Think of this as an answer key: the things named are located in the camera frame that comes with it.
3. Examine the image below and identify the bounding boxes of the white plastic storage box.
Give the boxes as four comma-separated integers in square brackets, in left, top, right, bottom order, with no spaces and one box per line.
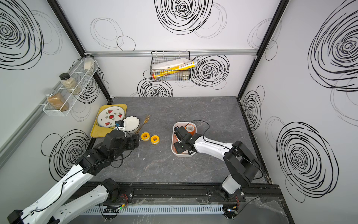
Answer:
[171,121,197,158]

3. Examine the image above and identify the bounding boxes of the watermelon pattern plate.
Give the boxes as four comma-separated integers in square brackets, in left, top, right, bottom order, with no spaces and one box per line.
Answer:
[97,106,125,127]

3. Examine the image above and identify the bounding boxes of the white slotted cable duct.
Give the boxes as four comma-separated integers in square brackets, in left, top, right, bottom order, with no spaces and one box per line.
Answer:
[82,204,224,216]

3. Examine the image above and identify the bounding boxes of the spice jar far clear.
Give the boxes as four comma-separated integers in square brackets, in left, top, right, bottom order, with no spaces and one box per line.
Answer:
[84,55,95,72]

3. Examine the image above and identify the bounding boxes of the aluminium wall rail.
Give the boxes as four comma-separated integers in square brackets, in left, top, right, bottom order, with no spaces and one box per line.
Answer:
[85,49,257,57]

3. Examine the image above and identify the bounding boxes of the spice jar brown contents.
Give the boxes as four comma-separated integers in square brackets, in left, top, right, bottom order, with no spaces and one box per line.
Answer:
[44,89,70,112]

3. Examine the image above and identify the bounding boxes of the white scalloped bowl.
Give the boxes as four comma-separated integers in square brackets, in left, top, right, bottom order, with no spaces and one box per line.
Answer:
[122,116,140,134]

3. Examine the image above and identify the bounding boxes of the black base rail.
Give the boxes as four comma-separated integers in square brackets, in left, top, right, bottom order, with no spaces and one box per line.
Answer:
[44,181,294,224]

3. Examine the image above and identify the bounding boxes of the black corner frame post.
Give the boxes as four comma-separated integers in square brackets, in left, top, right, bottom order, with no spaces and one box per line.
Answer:
[237,0,290,100]
[47,0,113,105]

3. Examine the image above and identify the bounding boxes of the yellow tape spool uncovered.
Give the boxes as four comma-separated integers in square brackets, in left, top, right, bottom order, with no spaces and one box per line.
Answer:
[151,135,160,145]

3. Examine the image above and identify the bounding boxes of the black wire wall basket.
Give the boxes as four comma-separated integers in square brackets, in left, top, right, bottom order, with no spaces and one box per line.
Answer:
[150,50,191,81]

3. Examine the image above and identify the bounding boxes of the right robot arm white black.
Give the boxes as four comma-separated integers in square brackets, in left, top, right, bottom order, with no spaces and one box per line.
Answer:
[173,127,261,197]

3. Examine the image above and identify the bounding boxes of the spice jar black lid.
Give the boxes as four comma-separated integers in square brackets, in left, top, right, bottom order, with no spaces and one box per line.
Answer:
[59,73,81,95]

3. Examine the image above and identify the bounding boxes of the white wire spice rack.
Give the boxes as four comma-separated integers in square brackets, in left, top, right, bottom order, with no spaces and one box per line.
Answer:
[43,57,101,122]

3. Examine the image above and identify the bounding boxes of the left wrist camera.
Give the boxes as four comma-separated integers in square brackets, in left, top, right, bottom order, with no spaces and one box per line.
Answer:
[114,120,126,131]

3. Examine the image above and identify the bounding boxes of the gold fork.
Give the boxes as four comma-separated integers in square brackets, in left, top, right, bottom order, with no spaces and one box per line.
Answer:
[136,115,150,134]

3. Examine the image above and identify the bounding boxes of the yellow plastic tray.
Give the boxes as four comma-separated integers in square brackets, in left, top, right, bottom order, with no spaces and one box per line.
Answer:
[90,104,127,138]

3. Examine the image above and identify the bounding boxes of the black corner frame post right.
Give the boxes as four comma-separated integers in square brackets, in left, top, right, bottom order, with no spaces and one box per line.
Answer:
[237,0,290,100]

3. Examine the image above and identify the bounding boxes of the black corner frame post left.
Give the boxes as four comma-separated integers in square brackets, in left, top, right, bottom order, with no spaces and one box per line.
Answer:
[47,0,113,105]

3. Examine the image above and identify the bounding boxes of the yellow tape spool behind top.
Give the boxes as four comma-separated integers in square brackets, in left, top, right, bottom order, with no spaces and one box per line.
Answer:
[141,132,151,141]

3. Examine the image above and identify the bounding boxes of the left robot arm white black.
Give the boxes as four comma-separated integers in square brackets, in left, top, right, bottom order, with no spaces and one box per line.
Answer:
[7,130,139,224]

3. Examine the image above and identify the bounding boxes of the yellow white foil box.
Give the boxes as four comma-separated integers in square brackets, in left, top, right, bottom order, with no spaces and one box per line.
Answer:
[150,58,198,81]

